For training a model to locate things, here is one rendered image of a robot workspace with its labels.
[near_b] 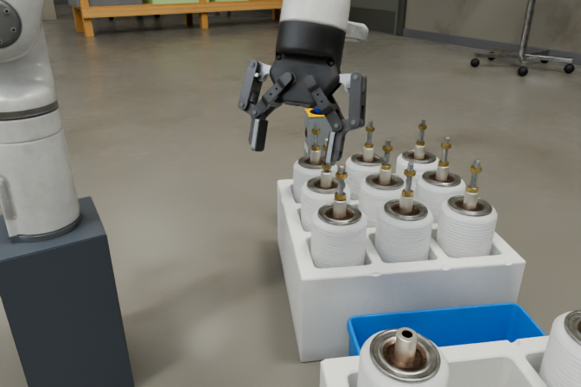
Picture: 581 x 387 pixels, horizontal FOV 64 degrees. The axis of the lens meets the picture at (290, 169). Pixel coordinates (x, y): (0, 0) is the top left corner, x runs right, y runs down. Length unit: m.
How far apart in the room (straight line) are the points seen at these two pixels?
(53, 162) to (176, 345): 0.43
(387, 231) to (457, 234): 0.13
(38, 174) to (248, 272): 0.57
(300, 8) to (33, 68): 0.36
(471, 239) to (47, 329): 0.68
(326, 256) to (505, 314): 0.32
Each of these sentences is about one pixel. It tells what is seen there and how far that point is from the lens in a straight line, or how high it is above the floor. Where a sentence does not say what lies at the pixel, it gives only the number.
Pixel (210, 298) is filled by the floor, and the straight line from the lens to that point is 1.03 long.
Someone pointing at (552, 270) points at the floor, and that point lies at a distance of 1.25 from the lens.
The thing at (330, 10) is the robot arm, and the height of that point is 0.60.
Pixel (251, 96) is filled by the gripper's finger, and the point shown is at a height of 0.50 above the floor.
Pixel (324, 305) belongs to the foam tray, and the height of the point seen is 0.12.
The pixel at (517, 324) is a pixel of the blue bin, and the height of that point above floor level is 0.09.
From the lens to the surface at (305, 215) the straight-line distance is 0.91.
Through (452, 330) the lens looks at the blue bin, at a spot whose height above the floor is 0.08.
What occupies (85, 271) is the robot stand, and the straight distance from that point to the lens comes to 0.72.
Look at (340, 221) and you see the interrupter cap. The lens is 0.78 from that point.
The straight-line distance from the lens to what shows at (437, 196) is 0.95.
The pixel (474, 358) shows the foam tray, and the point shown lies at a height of 0.18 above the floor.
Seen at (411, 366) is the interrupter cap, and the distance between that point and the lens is 0.55.
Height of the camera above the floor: 0.64
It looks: 23 degrees down
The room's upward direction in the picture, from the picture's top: straight up
